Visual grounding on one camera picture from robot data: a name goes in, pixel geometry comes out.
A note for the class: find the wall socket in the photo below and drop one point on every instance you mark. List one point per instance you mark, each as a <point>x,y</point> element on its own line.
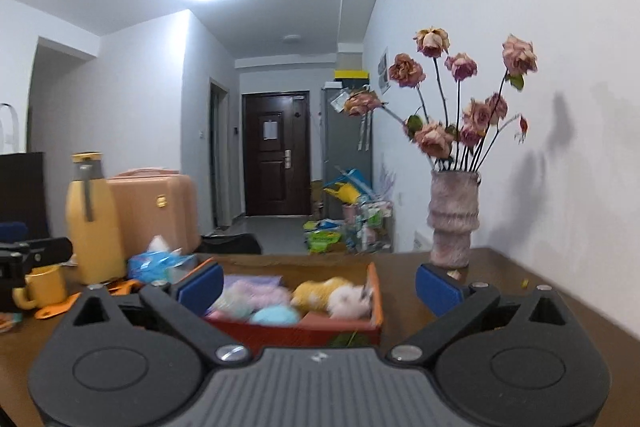
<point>421,241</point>

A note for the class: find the grey refrigerator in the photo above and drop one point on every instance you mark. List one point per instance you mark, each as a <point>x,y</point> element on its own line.
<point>345,142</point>

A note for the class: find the wall picture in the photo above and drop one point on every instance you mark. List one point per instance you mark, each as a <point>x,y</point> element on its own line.
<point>383,69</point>

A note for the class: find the lilac fluffy towel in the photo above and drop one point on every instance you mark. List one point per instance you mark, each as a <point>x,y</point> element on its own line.
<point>250,297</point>

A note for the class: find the red cardboard box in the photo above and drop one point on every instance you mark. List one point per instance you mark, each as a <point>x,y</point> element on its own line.
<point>300,337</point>

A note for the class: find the light blue plush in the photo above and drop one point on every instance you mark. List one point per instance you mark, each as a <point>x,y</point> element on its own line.
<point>275,316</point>

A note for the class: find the yellow plush toy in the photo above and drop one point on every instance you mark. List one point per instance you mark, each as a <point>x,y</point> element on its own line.
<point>315,292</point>

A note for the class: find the yellow thermos jug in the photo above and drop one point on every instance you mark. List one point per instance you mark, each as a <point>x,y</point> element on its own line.
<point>95,227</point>

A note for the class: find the dark brown door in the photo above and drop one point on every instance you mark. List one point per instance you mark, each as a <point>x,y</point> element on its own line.
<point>275,167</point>

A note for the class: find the black paper bag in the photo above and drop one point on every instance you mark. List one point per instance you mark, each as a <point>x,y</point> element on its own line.
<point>22,192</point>

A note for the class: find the yellow box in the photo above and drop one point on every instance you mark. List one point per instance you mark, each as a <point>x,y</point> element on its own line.
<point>351,75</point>

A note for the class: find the dried pink roses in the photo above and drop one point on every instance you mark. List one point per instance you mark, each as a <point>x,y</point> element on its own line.
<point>435,137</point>

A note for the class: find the blue tissue pack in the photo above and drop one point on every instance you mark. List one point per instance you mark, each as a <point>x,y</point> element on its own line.
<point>155,264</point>

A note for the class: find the pink suitcase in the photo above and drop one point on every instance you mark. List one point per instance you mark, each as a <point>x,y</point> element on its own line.
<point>150,212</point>

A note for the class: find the blue and yellow floor clutter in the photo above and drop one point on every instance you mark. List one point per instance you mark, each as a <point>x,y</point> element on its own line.
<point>345,192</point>

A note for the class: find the yellow mug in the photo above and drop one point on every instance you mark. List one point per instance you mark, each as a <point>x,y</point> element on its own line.
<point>45,287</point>

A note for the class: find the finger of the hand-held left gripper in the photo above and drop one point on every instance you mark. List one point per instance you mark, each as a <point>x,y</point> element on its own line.
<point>47,249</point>
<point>11,231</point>

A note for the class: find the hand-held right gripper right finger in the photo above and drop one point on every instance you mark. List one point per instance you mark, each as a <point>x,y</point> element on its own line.
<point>439,291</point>

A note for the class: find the small hallway ceiling lamp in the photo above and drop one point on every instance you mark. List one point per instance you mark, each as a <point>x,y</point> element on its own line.
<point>291,38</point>

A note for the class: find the white plush toy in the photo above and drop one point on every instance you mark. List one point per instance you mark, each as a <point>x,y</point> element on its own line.
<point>347,302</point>

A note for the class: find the pink ceramic vase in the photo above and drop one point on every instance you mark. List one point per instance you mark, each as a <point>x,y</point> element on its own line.
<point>452,222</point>

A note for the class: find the cracker snack packet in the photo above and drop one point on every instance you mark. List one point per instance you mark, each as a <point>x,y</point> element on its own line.
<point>10,322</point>

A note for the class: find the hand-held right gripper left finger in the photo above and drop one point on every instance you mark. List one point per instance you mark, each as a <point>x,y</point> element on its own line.
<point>202,288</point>

